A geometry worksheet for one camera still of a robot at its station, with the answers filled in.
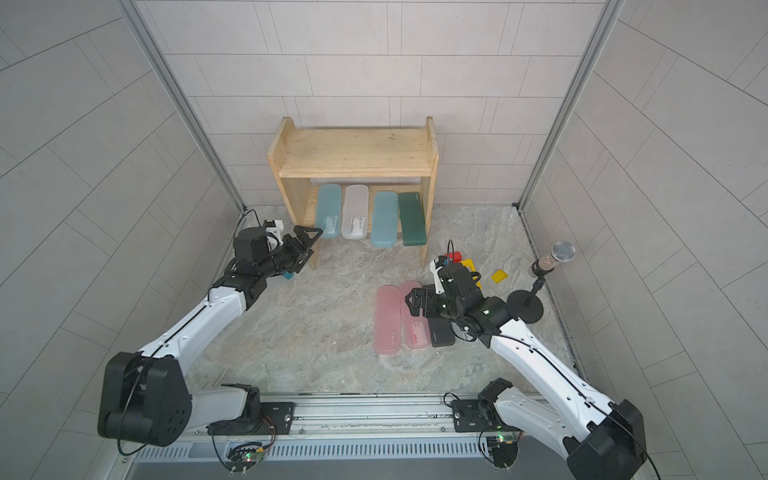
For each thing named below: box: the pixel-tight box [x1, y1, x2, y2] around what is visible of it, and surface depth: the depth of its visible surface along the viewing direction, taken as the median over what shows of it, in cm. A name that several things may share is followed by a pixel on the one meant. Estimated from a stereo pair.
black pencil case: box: [428, 317, 456, 348], surface depth 84 cm
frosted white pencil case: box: [341, 184, 369, 240], surface depth 88 cm
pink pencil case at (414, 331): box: [399, 281, 431, 349], surface depth 86 cm
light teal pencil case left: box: [315, 184, 342, 239], surface depth 91 cm
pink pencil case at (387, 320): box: [374, 285, 401, 355], surface depth 88 cm
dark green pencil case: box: [399, 192, 426, 246], surface depth 87 cm
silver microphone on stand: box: [507, 241, 576, 324], surface depth 79 cm
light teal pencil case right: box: [370, 191, 398, 247], surface depth 88 cm
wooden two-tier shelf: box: [268, 116, 439, 271], surface depth 79 cm
